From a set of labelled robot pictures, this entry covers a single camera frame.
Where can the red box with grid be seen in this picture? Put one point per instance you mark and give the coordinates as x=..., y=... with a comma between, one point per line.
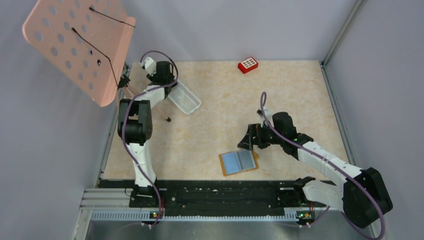
x=248, y=65

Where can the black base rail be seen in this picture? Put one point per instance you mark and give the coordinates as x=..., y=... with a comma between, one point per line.
x=218, y=198

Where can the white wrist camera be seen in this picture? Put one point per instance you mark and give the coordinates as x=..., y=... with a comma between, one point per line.
x=149, y=65
x=266, y=117

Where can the pink perforated music stand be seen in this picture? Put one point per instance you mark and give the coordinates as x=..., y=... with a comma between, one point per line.
x=87, y=40

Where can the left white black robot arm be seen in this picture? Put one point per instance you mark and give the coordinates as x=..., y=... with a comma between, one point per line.
x=135, y=128

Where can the white plastic basket tray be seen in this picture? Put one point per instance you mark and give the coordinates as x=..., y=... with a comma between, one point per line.
x=184, y=99

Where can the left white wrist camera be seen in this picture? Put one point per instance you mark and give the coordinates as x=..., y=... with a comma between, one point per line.
x=149, y=65

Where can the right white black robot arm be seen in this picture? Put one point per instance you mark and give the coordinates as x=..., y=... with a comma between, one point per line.
x=360, y=194

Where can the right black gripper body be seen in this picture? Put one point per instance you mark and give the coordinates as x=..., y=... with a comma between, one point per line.
x=268, y=136

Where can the aluminium frame rail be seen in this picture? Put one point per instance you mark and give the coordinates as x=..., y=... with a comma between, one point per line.
x=325, y=69

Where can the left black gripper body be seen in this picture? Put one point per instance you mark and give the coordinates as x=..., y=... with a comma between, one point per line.
x=151, y=78

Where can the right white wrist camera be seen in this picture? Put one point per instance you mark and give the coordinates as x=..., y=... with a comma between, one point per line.
x=266, y=117

